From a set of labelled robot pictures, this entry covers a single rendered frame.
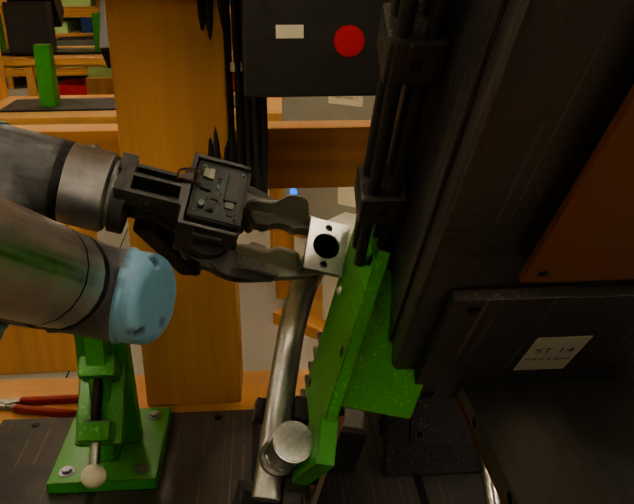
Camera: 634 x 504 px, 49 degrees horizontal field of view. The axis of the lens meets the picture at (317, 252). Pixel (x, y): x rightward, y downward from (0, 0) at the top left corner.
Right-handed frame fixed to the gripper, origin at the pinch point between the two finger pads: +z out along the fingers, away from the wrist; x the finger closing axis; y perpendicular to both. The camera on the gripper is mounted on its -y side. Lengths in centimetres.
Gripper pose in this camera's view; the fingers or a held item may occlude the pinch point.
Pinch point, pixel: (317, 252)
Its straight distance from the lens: 70.3
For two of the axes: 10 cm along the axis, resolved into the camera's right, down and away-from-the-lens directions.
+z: 9.6, 2.3, 1.7
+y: 2.5, -3.5, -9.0
